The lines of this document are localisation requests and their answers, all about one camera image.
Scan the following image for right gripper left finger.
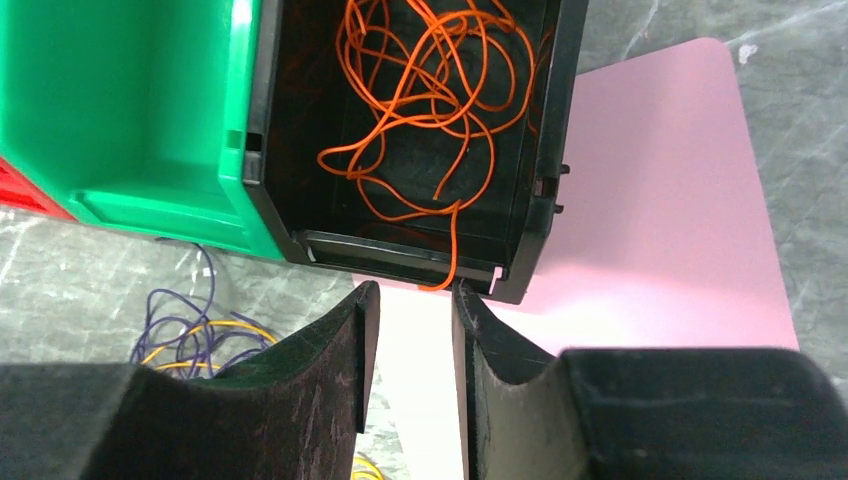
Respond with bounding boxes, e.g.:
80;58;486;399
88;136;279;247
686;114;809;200
1;281;380;479

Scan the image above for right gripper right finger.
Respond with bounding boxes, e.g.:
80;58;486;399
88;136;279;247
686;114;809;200
452;283;847;479

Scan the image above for purple cable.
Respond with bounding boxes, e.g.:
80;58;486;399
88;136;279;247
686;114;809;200
129;238;273;380

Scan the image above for yellow cable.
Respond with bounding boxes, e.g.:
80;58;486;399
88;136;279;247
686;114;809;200
140;320;387;480

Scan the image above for black plastic bin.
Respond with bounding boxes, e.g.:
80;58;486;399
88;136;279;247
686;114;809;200
242;1;587;304

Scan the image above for green plastic bin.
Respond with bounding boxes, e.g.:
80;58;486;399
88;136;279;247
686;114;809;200
1;1;281;259

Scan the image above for red plastic bin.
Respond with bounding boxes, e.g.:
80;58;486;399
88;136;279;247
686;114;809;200
1;159;75;221

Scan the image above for orange cable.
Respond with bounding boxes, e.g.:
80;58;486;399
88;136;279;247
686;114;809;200
316;0;538;293

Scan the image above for pink clipboard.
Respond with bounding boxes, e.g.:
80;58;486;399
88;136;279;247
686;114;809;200
351;36;800;480

